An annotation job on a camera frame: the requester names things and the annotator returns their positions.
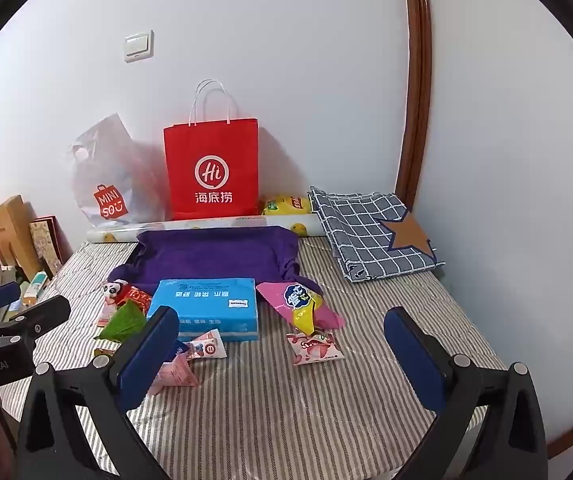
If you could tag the white red candy packet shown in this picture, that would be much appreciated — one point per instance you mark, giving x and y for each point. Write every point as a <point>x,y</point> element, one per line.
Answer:
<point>209,347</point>

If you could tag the brown wooden door frame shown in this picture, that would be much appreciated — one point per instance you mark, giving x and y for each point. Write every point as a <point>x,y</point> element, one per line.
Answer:
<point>416,85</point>

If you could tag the striped grey bed sheet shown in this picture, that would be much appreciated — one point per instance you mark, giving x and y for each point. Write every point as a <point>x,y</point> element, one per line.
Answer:
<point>291,410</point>

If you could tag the blue tissue pack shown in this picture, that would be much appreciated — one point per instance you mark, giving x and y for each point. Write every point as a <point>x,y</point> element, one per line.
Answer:
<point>201,305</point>

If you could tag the grey checked cloth with star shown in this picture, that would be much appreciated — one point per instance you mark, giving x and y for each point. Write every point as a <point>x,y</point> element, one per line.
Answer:
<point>356,230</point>

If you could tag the yellow snack bag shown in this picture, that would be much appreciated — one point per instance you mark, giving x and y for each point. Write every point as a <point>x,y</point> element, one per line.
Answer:
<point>286,205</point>

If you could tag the pink peach snack packet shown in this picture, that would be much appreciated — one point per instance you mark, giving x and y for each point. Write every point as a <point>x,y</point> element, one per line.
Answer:
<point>176,377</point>

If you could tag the white green box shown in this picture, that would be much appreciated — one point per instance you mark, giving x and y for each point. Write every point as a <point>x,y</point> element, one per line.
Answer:
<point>35,286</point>

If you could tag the red paper bag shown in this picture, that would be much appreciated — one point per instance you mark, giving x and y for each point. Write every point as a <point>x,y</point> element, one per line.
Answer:
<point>211,150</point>

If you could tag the green snack packet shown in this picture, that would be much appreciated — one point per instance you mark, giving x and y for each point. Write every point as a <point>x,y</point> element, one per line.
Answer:
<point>121,324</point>

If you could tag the printed paper roll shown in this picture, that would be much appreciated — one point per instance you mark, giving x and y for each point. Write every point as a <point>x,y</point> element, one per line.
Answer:
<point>111,235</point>

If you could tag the pink and yellow snack packet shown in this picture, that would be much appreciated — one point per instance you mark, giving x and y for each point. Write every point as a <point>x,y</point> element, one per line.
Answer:
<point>286,300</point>

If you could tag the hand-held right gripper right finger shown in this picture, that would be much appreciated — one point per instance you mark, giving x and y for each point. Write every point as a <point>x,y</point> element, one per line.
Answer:
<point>411,355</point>

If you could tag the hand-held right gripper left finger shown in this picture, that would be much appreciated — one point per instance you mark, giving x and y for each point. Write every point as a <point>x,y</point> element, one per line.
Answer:
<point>151,352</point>

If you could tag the white light switch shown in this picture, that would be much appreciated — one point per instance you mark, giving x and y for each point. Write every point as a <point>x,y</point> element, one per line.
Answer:
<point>139,46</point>

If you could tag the red snack packet gold print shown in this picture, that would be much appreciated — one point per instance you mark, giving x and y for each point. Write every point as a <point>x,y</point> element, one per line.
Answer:
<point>139,297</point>

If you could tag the patterned book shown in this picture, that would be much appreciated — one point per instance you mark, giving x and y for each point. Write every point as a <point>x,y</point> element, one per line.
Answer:
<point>44,242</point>

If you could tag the white plastic shopping bag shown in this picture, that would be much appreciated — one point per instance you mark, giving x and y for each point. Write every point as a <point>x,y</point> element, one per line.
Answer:
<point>111,170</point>

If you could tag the pink strawberry snack packet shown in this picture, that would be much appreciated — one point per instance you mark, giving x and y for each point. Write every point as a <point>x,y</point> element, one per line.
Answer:
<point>316,349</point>

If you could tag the purple cloth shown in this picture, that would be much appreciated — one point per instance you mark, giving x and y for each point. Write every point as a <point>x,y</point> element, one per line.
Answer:
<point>216,255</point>

